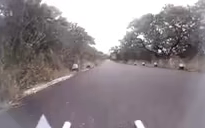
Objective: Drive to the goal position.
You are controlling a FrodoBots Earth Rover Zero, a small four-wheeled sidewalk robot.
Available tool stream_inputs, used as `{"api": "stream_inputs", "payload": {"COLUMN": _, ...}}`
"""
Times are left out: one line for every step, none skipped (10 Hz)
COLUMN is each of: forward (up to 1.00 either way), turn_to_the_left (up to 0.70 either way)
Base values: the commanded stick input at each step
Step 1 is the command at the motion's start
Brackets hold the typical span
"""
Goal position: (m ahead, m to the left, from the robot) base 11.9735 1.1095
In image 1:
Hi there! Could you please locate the row of trees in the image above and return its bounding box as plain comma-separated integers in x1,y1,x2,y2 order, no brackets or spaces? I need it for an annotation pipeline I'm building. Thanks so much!
0,0,109,73
109,0,205,63

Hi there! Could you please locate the robot's own part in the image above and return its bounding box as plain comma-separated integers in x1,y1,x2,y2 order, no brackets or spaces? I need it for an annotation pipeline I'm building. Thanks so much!
62,121,72,128
133,119,146,128

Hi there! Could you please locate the grey asphalt road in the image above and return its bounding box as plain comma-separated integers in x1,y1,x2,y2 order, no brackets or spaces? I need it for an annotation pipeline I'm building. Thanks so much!
0,59,205,128

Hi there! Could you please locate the pale road edge kerb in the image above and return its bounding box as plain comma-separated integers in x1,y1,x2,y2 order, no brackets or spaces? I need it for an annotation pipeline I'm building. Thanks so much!
8,68,94,107

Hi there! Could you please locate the dry grass verge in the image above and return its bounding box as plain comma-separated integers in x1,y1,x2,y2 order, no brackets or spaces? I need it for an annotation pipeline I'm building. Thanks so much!
0,58,103,111
114,55,205,74

